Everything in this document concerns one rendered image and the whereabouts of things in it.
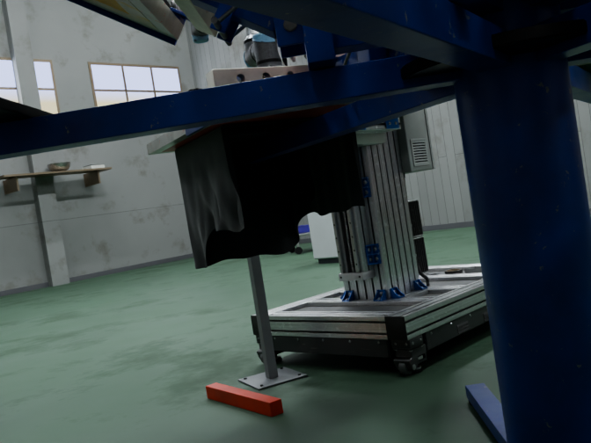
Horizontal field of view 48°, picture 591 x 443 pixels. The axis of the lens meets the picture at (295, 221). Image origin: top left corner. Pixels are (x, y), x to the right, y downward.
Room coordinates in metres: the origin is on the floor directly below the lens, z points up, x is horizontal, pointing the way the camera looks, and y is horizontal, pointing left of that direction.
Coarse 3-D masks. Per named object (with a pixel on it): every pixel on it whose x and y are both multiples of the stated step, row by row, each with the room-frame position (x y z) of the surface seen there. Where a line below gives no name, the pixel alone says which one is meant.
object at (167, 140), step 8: (344, 104) 1.86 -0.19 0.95; (160, 136) 2.20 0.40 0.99; (168, 136) 2.13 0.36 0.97; (176, 136) 2.05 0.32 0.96; (184, 136) 2.03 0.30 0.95; (152, 144) 2.30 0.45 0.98; (160, 144) 2.22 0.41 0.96; (168, 144) 2.16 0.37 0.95; (152, 152) 2.32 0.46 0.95; (160, 152) 2.35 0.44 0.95; (168, 152) 2.39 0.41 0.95
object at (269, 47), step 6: (252, 36) 3.00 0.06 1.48; (258, 36) 2.97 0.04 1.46; (264, 36) 2.96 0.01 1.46; (258, 42) 2.97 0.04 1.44; (264, 42) 2.96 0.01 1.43; (270, 42) 2.97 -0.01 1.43; (252, 48) 3.03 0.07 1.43; (258, 48) 2.98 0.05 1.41; (264, 48) 2.96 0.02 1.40; (270, 48) 2.96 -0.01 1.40; (276, 48) 2.98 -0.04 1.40; (252, 54) 3.05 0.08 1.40; (258, 54) 2.98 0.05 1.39; (264, 54) 2.96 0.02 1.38; (270, 54) 2.96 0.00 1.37; (276, 54) 2.98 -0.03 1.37; (258, 60) 2.99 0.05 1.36
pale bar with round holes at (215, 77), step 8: (208, 72) 1.60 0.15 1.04; (216, 72) 1.58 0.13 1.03; (224, 72) 1.59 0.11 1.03; (232, 72) 1.60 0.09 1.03; (240, 72) 1.61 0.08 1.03; (248, 72) 1.62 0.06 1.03; (256, 72) 1.63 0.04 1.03; (264, 72) 1.64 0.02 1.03; (272, 72) 1.65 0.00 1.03; (280, 72) 1.66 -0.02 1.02; (288, 72) 1.68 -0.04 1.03; (296, 72) 1.68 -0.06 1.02; (208, 80) 1.60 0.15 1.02; (216, 80) 1.58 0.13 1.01; (224, 80) 1.59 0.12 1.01; (232, 80) 1.60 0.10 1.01; (240, 80) 1.64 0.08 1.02; (248, 80) 1.62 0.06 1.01
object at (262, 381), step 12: (252, 264) 2.69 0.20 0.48; (252, 276) 2.69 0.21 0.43; (252, 288) 2.71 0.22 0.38; (264, 288) 2.70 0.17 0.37; (264, 300) 2.70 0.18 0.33; (264, 312) 2.70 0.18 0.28; (264, 324) 2.69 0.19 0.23; (264, 336) 2.69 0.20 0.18; (264, 348) 2.69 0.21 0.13; (264, 360) 2.71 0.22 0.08; (264, 372) 2.81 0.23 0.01; (276, 372) 2.70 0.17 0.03; (288, 372) 2.75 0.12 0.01; (300, 372) 2.72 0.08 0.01; (252, 384) 2.64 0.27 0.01; (264, 384) 2.61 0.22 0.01; (276, 384) 2.60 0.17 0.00
